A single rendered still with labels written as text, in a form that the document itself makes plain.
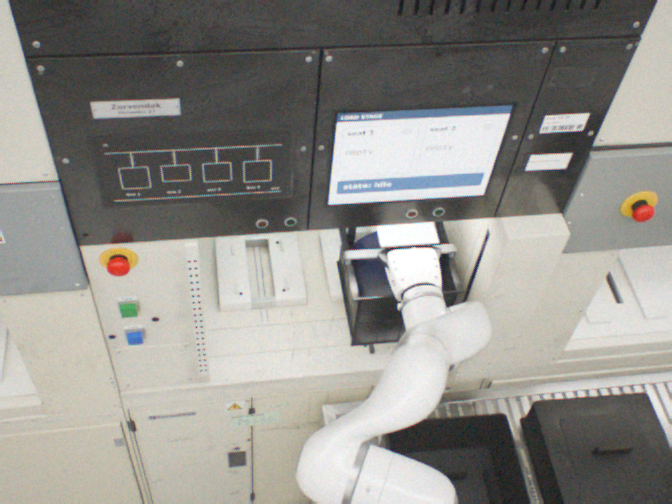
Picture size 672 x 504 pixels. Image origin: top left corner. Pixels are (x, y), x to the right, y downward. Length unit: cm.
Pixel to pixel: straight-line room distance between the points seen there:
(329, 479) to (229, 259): 102
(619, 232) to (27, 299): 113
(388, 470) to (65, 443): 114
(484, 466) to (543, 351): 31
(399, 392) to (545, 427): 87
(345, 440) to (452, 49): 57
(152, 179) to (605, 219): 85
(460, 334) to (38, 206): 72
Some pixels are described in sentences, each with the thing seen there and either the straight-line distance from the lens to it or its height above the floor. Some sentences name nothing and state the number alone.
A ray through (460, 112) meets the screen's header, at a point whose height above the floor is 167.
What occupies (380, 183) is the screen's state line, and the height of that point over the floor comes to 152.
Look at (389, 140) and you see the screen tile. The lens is 132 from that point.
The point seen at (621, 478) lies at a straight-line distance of 196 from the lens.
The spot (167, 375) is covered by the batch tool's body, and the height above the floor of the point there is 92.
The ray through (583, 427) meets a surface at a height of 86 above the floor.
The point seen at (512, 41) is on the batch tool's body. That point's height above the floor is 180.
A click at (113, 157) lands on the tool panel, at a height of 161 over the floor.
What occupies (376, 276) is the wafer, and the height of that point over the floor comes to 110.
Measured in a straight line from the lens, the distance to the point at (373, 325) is 175.
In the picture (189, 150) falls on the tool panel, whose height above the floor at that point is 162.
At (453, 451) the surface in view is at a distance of 198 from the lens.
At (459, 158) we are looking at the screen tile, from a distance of 139.
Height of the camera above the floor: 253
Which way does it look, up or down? 52 degrees down
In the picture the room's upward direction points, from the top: 7 degrees clockwise
